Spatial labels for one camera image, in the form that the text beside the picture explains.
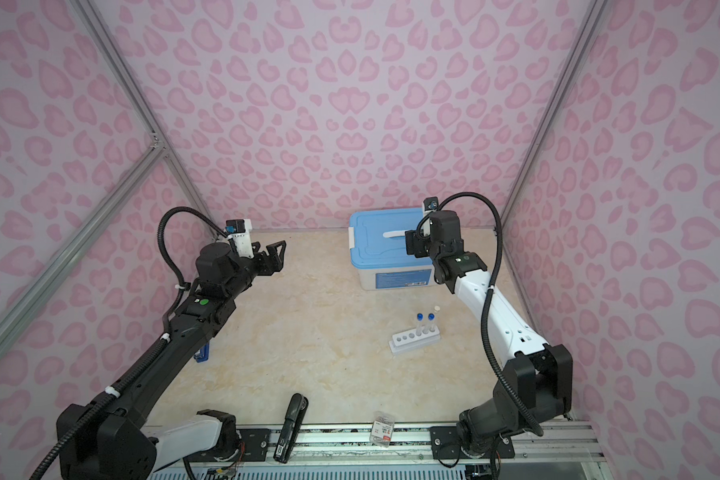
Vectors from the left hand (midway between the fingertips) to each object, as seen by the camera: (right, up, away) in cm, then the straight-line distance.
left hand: (274, 237), depth 76 cm
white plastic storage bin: (+34, -12, +19) cm, 41 cm away
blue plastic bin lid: (+28, +1, +19) cm, 34 cm away
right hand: (+40, +3, +5) cm, 40 cm away
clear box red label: (+27, -48, -3) cm, 55 cm away
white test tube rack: (+35, -29, +10) cm, 47 cm away
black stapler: (+5, -47, -3) cm, 47 cm away
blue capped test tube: (+37, -21, +2) cm, 43 cm away
